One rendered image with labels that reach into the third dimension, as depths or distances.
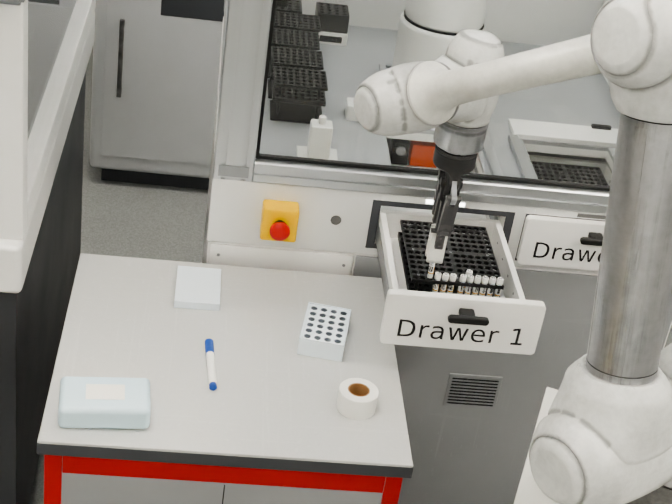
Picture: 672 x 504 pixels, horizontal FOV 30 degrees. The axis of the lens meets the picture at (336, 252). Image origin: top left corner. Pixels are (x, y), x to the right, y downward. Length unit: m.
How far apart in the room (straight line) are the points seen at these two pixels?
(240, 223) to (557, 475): 1.00
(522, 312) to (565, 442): 0.56
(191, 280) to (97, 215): 1.75
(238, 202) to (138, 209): 1.76
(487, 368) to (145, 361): 0.85
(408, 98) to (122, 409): 0.69
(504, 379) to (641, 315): 1.10
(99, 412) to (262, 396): 0.30
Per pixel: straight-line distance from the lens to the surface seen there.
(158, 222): 4.18
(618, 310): 1.74
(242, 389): 2.23
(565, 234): 2.61
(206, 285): 2.46
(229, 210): 2.52
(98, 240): 4.07
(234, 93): 2.41
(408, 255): 2.41
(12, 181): 2.27
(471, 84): 1.94
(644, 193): 1.68
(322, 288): 2.53
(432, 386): 2.80
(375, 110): 1.99
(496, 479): 3.00
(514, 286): 2.41
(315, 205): 2.52
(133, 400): 2.12
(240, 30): 2.36
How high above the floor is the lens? 2.13
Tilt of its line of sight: 31 degrees down
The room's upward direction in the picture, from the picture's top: 9 degrees clockwise
